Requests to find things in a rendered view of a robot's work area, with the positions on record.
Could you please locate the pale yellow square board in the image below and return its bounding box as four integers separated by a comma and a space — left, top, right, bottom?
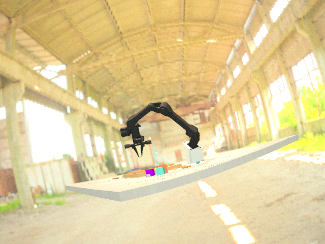
123, 163, 182, 178

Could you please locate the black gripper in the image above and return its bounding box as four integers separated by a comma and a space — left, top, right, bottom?
124, 134, 152, 157

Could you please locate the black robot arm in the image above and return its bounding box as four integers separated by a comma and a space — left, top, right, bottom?
120, 102, 200, 149

